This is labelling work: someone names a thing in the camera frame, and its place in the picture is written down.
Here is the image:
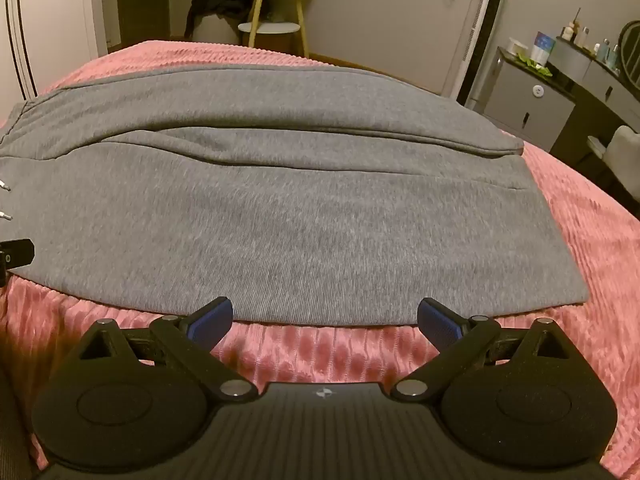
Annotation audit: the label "reed diffuser bottle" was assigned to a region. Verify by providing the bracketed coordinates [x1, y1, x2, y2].
[560, 7, 584, 42]

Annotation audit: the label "dark dresser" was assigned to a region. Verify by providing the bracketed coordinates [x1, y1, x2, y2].
[550, 37, 640, 166]

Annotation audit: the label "dark clothing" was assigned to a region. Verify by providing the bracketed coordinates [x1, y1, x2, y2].
[184, 0, 261, 41]

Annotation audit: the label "wooden side table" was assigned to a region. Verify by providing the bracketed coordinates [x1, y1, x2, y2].
[231, 0, 313, 57]

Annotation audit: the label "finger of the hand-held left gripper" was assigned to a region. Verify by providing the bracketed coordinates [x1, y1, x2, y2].
[0, 239, 36, 270]

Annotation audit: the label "white chair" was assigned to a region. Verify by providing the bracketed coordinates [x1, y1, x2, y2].
[587, 125, 640, 187]

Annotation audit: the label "green leafy decoration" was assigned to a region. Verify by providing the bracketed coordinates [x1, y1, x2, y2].
[517, 52, 554, 79]

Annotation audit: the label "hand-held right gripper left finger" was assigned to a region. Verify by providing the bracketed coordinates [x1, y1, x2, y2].
[75, 296, 257, 402]

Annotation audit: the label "grey pants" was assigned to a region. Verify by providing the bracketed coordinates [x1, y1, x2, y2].
[0, 62, 588, 326]

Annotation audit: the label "blue and white box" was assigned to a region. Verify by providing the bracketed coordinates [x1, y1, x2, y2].
[530, 31, 557, 68]

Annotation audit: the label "white tower fan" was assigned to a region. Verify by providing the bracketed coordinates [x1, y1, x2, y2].
[457, 0, 509, 107]

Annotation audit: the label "dark door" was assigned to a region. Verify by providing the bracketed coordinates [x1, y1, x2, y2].
[116, 0, 173, 52]

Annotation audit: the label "white wardrobe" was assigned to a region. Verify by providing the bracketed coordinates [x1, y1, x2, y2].
[0, 0, 109, 103]

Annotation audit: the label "round mirror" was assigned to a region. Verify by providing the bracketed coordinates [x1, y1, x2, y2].
[617, 20, 640, 85]

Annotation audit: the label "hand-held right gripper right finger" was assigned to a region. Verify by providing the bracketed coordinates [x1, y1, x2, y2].
[391, 297, 568, 402]

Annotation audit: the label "pink ribbed blanket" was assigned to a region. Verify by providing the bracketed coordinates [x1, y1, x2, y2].
[0, 39, 640, 480]

